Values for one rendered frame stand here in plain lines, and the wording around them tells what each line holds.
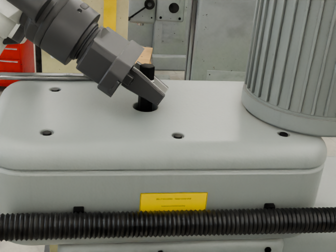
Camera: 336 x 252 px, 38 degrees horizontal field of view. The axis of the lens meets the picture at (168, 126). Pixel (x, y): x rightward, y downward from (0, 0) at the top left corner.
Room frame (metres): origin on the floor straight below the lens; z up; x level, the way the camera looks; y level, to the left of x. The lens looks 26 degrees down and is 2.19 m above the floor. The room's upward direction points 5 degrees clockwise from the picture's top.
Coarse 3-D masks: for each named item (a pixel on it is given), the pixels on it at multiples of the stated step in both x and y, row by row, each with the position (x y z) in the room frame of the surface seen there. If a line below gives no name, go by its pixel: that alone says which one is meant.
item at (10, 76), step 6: (0, 72) 0.73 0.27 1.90; (6, 72) 0.73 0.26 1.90; (12, 72) 0.74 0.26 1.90; (18, 72) 0.74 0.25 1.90; (24, 72) 0.74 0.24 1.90; (30, 72) 0.74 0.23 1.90; (36, 72) 0.74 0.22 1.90; (42, 72) 0.75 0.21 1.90; (48, 72) 0.75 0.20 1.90; (54, 72) 0.75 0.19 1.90; (0, 78) 0.72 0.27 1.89; (6, 78) 0.72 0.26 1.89; (12, 78) 0.72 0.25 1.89; (18, 78) 0.72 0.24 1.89; (24, 78) 0.72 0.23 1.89; (30, 78) 0.73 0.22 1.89; (36, 78) 0.73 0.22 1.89; (42, 78) 0.73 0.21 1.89; (48, 78) 0.73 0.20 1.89; (54, 78) 0.73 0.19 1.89; (60, 78) 0.74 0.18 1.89; (66, 78) 0.74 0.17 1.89; (72, 78) 0.74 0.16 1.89; (78, 78) 0.74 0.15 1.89; (84, 78) 0.74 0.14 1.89
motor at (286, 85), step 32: (256, 0) 0.72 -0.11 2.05; (288, 0) 0.64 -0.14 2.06; (320, 0) 0.62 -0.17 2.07; (256, 32) 0.69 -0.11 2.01; (288, 32) 0.63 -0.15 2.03; (320, 32) 0.62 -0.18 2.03; (256, 64) 0.67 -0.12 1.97; (288, 64) 0.63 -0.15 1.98; (320, 64) 0.61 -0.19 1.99; (256, 96) 0.66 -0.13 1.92; (288, 96) 0.62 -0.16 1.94; (320, 96) 0.61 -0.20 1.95; (288, 128) 0.62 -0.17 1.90; (320, 128) 0.61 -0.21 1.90
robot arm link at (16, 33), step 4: (16, 24) 0.88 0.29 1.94; (20, 24) 0.88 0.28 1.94; (16, 28) 0.88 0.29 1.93; (20, 28) 0.88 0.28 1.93; (12, 32) 0.88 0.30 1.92; (16, 32) 0.88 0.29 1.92; (20, 32) 0.88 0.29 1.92; (8, 36) 0.89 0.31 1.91; (12, 36) 0.89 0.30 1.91; (16, 36) 0.88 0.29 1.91; (20, 36) 0.88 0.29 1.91; (16, 40) 0.89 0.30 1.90
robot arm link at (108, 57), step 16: (80, 0) 0.68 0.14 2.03; (64, 16) 0.64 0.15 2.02; (80, 16) 0.65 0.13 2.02; (96, 16) 0.67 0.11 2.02; (48, 32) 0.63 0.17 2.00; (64, 32) 0.63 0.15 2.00; (80, 32) 0.64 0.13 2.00; (96, 32) 0.65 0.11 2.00; (112, 32) 0.70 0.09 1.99; (48, 48) 0.64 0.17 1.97; (64, 48) 0.63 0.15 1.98; (80, 48) 0.65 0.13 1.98; (96, 48) 0.63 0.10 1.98; (112, 48) 0.65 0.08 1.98; (128, 48) 0.67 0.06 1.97; (64, 64) 0.65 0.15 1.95; (80, 64) 0.63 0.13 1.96; (96, 64) 0.63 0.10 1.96; (112, 64) 0.61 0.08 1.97; (128, 64) 0.62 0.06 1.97; (96, 80) 0.63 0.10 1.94; (112, 80) 0.61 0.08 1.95
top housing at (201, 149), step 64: (0, 128) 0.56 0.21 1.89; (64, 128) 0.57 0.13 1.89; (128, 128) 0.59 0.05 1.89; (192, 128) 0.60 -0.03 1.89; (256, 128) 0.62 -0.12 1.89; (0, 192) 0.51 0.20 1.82; (64, 192) 0.52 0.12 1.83; (128, 192) 0.53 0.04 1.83; (192, 192) 0.54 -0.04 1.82; (256, 192) 0.56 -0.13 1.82
